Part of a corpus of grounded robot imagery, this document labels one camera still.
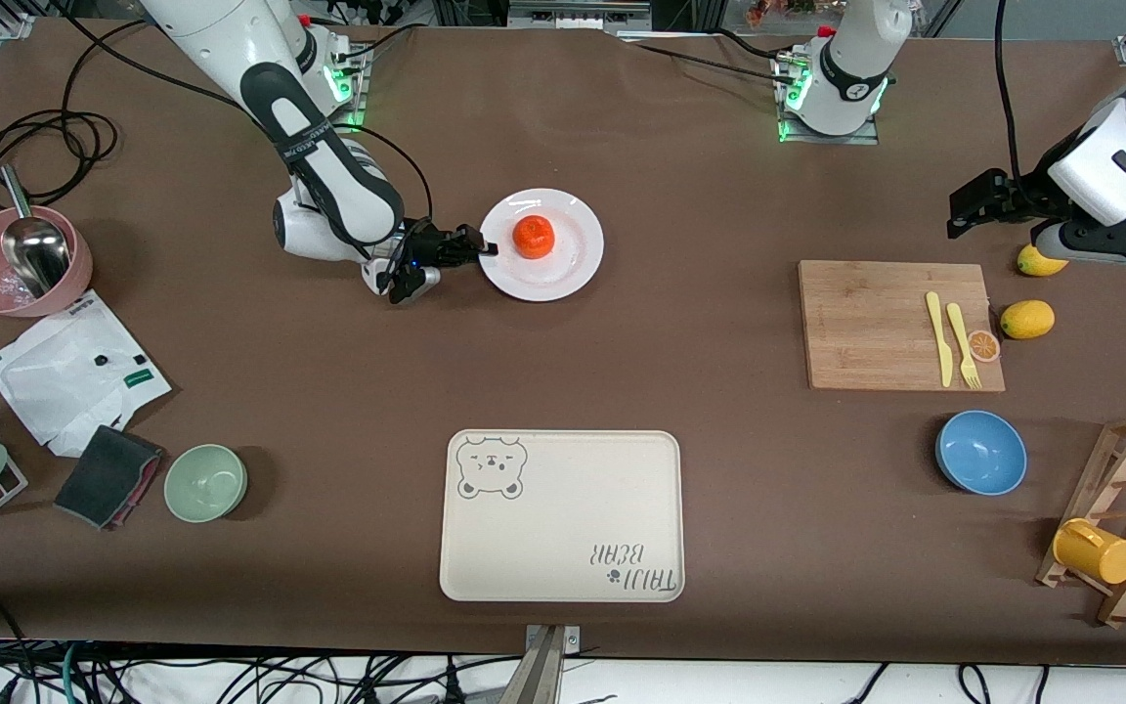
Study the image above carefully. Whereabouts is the orange fruit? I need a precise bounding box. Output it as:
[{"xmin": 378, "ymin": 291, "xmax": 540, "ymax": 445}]
[{"xmin": 511, "ymin": 214, "xmax": 556, "ymax": 260}]

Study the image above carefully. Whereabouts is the white round plate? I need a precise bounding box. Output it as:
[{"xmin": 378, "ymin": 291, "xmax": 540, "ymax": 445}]
[{"xmin": 477, "ymin": 188, "xmax": 605, "ymax": 302}]

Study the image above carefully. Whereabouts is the yellow lemon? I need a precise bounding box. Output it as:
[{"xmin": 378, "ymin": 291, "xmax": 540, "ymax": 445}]
[
  {"xmin": 1000, "ymin": 299, "xmax": 1056, "ymax": 340},
  {"xmin": 1017, "ymin": 244, "xmax": 1069, "ymax": 277}
]

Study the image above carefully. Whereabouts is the yellow plastic knife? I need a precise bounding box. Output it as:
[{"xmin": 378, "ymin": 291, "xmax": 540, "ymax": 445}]
[{"xmin": 926, "ymin": 291, "xmax": 954, "ymax": 388}]

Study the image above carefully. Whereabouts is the yellow plastic fork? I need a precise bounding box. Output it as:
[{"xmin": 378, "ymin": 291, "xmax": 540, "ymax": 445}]
[{"xmin": 946, "ymin": 302, "xmax": 983, "ymax": 390}]

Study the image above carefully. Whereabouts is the wooden cutting board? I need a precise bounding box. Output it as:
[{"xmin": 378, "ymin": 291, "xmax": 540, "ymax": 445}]
[{"xmin": 798, "ymin": 259, "xmax": 1006, "ymax": 392}]

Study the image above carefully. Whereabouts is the blue bowl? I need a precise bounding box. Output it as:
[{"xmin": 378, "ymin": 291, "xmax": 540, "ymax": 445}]
[{"xmin": 934, "ymin": 410, "xmax": 1028, "ymax": 497}]

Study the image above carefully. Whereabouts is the cream bear print tray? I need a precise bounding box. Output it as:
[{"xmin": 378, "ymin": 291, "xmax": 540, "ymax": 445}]
[{"xmin": 439, "ymin": 429, "xmax": 686, "ymax": 603}]

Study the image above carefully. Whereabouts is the light green bowl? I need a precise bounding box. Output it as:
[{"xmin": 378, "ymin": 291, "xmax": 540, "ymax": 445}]
[{"xmin": 163, "ymin": 444, "xmax": 249, "ymax": 524}]

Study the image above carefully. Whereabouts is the yellow mug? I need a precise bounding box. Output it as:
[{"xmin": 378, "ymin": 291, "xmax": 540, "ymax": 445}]
[{"xmin": 1053, "ymin": 518, "xmax": 1126, "ymax": 586}]

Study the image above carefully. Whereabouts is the white plastic bag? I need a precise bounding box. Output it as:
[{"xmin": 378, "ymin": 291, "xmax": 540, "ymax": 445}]
[{"xmin": 0, "ymin": 290, "xmax": 173, "ymax": 459}]

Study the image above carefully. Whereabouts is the metal scoop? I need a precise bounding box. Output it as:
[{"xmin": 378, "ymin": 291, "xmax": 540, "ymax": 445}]
[{"xmin": 0, "ymin": 164, "xmax": 70, "ymax": 296}]

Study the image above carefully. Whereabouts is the dark grey folded cloth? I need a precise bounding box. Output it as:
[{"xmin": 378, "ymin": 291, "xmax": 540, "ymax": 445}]
[{"xmin": 53, "ymin": 424, "xmax": 165, "ymax": 531}]

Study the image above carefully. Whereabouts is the wooden mug rack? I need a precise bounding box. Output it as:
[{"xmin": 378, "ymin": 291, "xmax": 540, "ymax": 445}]
[{"xmin": 1035, "ymin": 414, "xmax": 1126, "ymax": 629}]

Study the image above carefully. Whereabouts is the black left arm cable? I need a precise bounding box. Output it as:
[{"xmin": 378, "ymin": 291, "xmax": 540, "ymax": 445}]
[{"xmin": 993, "ymin": 0, "xmax": 1025, "ymax": 182}]

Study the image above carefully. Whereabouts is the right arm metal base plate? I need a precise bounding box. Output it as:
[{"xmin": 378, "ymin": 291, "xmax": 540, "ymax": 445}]
[{"xmin": 262, "ymin": 44, "xmax": 370, "ymax": 133}]

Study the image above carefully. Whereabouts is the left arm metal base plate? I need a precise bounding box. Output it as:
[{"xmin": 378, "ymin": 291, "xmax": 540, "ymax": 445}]
[{"xmin": 776, "ymin": 49, "xmax": 882, "ymax": 146}]

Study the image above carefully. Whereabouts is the metal frame rail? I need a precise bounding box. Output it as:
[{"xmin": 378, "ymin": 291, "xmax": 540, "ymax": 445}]
[{"xmin": 507, "ymin": 0, "xmax": 654, "ymax": 30}]

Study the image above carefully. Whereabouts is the coiled black cable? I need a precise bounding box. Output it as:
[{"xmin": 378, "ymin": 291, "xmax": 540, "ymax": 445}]
[{"xmin": 0, "ymin": 10, "xmax": 193, "ymax": 197}]

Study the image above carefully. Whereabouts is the metal table bracket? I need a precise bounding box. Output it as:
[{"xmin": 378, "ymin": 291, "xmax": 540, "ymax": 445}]
[{"xmin": 499, "ymin": 624, "xmax": 584, "ymax": 704}]

